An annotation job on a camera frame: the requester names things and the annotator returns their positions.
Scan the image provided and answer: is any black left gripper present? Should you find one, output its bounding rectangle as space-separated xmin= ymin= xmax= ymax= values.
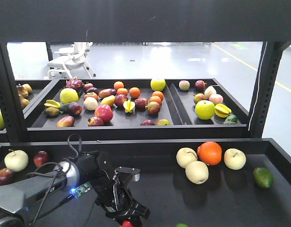
xmin=77 ymin=151 xmax=151 ymax=227

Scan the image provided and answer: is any red cherry tomato bunch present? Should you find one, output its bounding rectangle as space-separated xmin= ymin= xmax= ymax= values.
xmin=121 ymin=220 xmax=133 ymax=227

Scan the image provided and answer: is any green avocado front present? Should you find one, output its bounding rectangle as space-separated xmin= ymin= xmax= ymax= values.
xmin=175 ymin=223 xmax=189 ymax=227

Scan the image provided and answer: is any green avocado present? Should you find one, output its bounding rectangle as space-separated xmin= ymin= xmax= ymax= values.
xmin=253 ymin=167 xmax=274 ymax=189
xmin=175 ymin=223 xmax=189 ymax=227

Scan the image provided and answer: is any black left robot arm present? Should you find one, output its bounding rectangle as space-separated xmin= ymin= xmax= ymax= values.
xmin=0 ymin=151 xmax=150 ymax=227

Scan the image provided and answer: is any black wood fruit display stand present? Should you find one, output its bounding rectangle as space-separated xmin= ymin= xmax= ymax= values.
xmin=0 ymin=0 xmax=291 ymax=227

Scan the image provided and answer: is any orange fruit near tray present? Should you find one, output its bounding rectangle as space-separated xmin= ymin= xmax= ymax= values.
xmin=197 ymin=141 xmax=222 ymax=166

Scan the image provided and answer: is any yellow star fruit centre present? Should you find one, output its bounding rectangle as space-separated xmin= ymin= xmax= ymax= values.
xmin=123 ymin=100 xmax=136 ymax=113

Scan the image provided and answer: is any yellow star fruit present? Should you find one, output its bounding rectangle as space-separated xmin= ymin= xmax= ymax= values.
xmin=215 ymin=104 xmax=231 ymax=118
xmin=123 ymin=100 xmax=136 ymax=113

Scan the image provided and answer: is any yellow star fruit right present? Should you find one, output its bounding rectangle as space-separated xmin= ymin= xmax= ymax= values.
xmin=215 ymin=104 xmax=231 ymax=118

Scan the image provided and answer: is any pale yellow pear front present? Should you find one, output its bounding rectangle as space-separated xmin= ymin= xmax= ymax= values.
xmin=185 ymin=161 xmax=209 ymax=184

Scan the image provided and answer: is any pale yellow pear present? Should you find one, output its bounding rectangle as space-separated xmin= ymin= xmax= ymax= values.
xmin=185 ymin=161 xmax=209 ymax=184
xmin=176 ymin=147 xmax=198 ymax=168
xmin=224 ymin=148 xmax=246 ymax=170

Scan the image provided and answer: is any pale yellow pear left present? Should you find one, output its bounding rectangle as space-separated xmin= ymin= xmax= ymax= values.
xmin=176 ymin=147 xmax=198 ymax=168

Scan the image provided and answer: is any dark red apple left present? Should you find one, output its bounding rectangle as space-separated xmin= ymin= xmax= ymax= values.
xmin=34 ymin=151 xmax=50 ymax=167

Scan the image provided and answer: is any big red apple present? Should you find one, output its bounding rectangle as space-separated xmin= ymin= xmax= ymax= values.
xmin=94 ymin=104 xmax=113 ymax=122

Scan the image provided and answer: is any pale yellow pear right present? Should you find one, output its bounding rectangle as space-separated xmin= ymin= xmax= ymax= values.
xmin=224 ymin=148 xmax=246 ymax=170

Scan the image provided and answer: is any pale apple near left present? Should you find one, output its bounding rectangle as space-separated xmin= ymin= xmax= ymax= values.
xmin=4 ymin=149 xmax=29 ymax=172

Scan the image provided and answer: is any dark red apple corner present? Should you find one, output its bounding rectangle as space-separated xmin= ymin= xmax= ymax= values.
xmin=0 ymin=168 xmax=14 ymax=186

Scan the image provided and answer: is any large green apple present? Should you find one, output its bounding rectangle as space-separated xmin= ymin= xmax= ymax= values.
xmin=195 ymin=100 xmax=215 ymax=120

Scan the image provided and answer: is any yellow green pomelo rear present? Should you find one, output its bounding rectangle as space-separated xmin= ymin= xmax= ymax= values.
xmin=150 ymin=79 xmax=166 ymax=92

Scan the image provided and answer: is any yellow green pomelo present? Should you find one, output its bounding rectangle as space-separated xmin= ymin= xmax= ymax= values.
xmin=150 ymin=79 xmax=166 ymax=92
xmin=60 ymin=88 xmax=79 ymax=104

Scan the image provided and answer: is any yellow green pomelo left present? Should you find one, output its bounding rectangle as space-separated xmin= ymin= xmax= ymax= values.
xmin=60 ymin=88 xmax=79 ymax=104

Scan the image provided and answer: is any green avocado right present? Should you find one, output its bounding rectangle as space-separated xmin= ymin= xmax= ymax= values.
xmin=253 ymin=167 xmax=274 ymax=189

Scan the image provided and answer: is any white office chair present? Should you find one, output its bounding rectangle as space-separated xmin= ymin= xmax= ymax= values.
xmin=46 ymin=42 xmax=96 ymax=79

